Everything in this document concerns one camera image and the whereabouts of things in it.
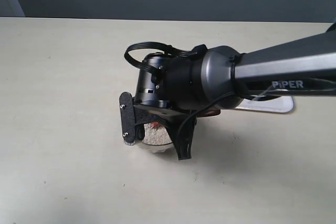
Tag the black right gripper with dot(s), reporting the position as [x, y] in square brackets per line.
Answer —
[151, 97]

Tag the dark red wooden spoon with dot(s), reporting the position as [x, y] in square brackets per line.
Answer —
[207, 113]

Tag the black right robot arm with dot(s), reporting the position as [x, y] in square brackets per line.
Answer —
[175, 86]

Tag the steel bowl of rice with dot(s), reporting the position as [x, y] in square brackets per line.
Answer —
[156, 139]

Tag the white rectangular plastic tray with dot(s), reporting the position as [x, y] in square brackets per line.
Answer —
[278, 105]

